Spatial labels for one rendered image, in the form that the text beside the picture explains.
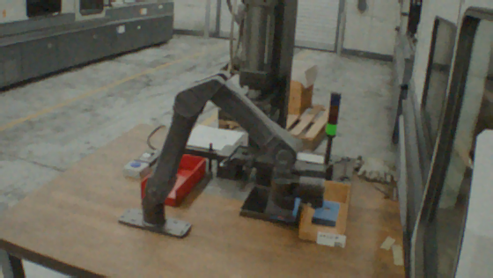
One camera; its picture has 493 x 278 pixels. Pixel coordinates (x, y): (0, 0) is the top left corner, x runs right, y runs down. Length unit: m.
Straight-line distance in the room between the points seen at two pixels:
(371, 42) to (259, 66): 9.27
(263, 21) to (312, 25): 9.32
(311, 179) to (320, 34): 9.64
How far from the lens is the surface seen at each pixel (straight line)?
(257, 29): 1.31
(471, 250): 0.21
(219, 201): 1.33
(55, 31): 7.05
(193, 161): 1.48
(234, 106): 0.98
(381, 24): 10.49
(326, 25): 10.56
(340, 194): 1.37
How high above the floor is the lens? 1.55
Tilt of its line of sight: 21 degrees down
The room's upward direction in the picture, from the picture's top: 4 degrees clockwise
